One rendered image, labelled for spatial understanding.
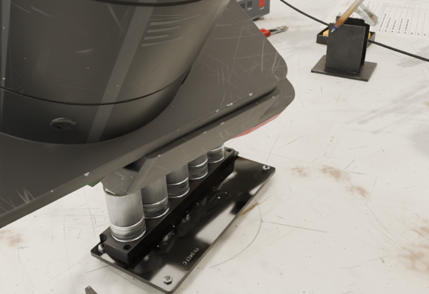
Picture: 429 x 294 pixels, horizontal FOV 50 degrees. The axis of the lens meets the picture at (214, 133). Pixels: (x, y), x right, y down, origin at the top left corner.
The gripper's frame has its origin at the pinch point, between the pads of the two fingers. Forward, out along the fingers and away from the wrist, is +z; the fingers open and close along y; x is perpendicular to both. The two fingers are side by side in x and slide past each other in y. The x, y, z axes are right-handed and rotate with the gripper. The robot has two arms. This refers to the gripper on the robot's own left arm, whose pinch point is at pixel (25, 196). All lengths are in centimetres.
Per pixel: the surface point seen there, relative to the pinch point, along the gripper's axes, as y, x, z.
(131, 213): -8.4, 0.3, 12.1
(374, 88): -45.9, 1.2, 16.6
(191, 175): -15.9, -0.5, 15.0
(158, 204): -11.1, 0.4, 13.4
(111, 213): -7.5, -0.5, 12.7
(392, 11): -78, -10, 24
